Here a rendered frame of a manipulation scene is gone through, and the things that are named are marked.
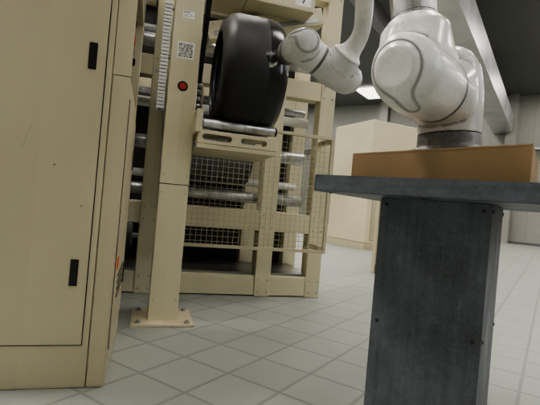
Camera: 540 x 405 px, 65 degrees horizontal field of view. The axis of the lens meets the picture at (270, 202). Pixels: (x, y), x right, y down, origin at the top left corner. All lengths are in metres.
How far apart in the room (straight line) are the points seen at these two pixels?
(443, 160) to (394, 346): 0.46
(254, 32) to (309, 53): 0.60
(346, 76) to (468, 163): 0.61
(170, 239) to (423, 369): 1.23
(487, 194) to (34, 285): 1.15
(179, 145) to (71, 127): 0.73
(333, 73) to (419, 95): 0.56
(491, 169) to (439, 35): 0.30
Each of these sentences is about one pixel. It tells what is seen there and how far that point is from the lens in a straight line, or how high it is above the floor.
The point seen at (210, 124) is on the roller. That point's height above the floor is 0.89.
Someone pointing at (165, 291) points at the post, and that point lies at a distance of 1.99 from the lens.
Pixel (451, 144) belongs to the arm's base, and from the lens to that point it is 1.12.
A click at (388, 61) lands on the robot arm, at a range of 0.95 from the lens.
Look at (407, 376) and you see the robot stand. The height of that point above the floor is 0.19.
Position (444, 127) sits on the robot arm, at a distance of 1.13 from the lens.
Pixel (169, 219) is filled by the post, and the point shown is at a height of 0.46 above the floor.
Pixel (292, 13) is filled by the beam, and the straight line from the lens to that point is 2.59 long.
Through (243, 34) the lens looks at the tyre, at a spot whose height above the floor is 1.27.
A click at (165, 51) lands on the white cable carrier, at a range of 2.10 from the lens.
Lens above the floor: 0.57
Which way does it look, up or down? level
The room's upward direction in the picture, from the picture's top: 5 degrees clockwise
